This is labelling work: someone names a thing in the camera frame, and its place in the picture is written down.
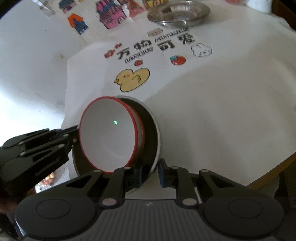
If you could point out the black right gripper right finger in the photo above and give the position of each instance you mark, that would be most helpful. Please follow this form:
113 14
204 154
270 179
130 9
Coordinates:
190 186

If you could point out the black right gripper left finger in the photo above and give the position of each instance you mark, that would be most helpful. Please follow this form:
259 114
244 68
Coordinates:
107 190

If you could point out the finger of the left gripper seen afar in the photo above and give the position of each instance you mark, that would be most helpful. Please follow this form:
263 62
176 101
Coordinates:
40 137

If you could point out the white bowl grey rim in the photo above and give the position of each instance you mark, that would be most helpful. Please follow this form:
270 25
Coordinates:
147 161

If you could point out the white bowl red rim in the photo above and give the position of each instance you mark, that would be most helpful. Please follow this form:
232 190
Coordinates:
111 134

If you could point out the steel plate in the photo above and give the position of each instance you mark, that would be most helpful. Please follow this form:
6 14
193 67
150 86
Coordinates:
179 14

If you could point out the red fruit in bag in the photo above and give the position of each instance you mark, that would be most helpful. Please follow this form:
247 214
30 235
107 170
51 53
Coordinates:
235 1

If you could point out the white bottle blue lid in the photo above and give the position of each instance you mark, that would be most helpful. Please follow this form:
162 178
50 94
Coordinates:
260 5

